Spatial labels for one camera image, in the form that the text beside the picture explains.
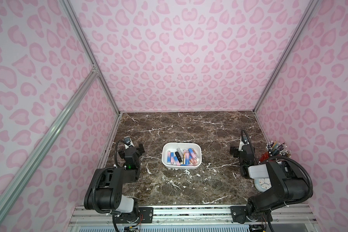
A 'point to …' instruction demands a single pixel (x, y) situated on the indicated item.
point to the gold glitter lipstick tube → (184, 158)
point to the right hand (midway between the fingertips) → (241, 143)
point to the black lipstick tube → (179, 156)
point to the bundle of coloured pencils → (276, 149)
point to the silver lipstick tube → (181, 154)
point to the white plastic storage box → (172, 146)
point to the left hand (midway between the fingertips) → (132, 142)
